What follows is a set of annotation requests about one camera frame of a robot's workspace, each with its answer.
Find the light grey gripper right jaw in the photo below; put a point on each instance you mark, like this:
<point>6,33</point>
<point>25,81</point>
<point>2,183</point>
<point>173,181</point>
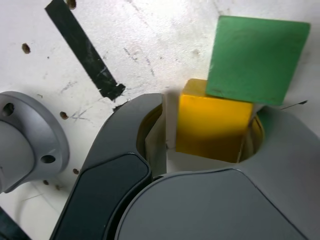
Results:
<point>225,205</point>

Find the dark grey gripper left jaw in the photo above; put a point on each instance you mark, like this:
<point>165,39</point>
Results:
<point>105,180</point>

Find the yellow cube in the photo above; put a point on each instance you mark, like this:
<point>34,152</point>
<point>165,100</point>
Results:
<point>212,125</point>

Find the green cube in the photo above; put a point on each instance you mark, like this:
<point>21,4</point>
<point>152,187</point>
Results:
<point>255,60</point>

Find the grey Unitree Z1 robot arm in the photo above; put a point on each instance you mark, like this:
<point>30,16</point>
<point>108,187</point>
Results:
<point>22,140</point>

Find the black tape strip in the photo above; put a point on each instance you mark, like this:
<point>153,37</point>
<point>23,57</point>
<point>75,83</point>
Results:
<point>82,50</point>

